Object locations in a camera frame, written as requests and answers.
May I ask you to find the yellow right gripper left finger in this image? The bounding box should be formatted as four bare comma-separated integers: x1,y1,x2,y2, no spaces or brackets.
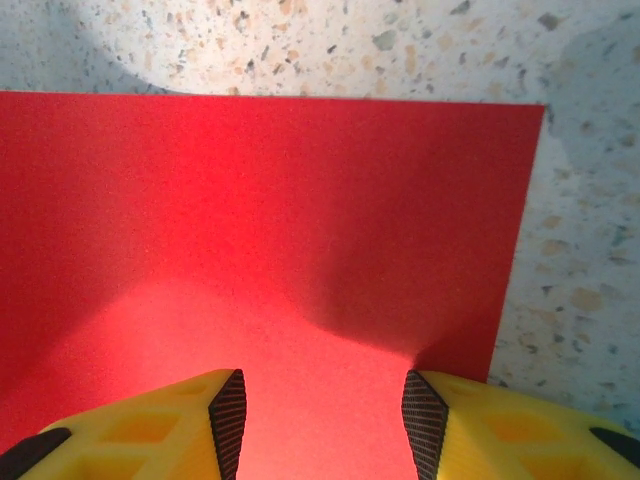
0,368,248,480

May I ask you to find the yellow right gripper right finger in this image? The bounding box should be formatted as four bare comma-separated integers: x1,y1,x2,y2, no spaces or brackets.
402,369,640,480

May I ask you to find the red square paper sheet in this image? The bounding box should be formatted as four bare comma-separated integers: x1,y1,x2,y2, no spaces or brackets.
0,90,546,480

